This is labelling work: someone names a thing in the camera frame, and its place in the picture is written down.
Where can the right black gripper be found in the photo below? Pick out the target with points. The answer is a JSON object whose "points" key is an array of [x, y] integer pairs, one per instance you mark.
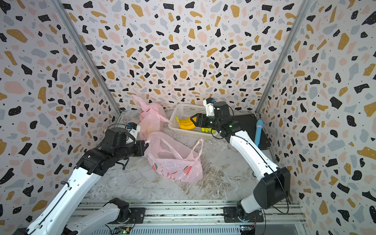
{"points": [[199, 120]]}

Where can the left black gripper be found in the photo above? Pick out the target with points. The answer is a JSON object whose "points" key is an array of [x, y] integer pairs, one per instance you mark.
{"points": [[141, 149]]}

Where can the pink plastic bag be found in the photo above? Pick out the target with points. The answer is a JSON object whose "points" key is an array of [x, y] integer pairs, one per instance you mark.
{"points": [[173, 160], [152, 117]]}

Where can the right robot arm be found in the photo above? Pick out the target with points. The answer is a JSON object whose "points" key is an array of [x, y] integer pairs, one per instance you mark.
{"points": [[273, 182]]}

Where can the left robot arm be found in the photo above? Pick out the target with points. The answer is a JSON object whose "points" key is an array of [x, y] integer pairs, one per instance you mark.
{"points": [[119, 143]]}

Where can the yellow banana bunch middle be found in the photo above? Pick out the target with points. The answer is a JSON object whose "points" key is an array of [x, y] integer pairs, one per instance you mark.
{"points": [[185, 124]]}

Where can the greenish banana bunch right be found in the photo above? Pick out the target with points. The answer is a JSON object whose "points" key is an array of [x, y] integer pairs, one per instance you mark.
{"points": [[208, 130]]}

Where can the white plastic basket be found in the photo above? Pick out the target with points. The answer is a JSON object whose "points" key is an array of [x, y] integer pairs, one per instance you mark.
{"points": [[184, 111]]}

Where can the black case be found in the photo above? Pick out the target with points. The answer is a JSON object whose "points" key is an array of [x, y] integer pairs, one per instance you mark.
{"points": [[248, 123]]}

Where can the blue microphone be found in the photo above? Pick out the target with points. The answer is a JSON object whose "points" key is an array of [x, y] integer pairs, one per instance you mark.
{"points": [[259, 126]]}

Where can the left green circuit board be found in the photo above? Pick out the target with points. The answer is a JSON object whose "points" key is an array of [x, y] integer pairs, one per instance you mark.
{"points": [[122, 231]]}

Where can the right circuit board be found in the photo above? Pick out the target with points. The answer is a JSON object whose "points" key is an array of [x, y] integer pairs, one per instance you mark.
{"points": [[247, 230]]}

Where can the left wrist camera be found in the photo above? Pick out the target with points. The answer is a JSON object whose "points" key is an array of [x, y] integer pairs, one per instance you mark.
{"points": [[133, 130]]}

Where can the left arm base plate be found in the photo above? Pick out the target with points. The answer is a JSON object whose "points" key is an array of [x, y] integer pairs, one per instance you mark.
{"points": [[132, 214]]}

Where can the aluminium rail frame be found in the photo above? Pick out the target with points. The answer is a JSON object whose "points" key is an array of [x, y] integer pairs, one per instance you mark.
{"points": [[205, 217]]}

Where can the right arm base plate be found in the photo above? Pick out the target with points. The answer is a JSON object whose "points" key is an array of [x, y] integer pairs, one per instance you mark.
{"points": [[237, 214]]}

